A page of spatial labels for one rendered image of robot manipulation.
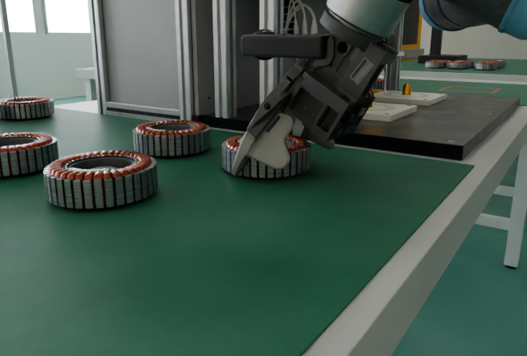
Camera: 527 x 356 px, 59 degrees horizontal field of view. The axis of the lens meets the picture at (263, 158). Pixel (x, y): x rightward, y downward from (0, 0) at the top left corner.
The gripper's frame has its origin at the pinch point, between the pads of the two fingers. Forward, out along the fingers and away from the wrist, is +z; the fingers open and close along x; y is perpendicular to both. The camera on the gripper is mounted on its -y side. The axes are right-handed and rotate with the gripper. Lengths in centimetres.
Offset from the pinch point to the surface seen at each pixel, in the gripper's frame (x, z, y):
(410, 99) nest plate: 55, -2, -1
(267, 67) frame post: 18.8, -2.4, -15.8
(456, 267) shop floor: 142, 68, 35
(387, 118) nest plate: 31.4, -3.3, 3.0
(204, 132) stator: 1.5, 4.2, -10.8
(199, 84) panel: 17.8, 8.1, -26.9
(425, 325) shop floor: 94, 67, 37
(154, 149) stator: -4.8, 7.6, -13.1
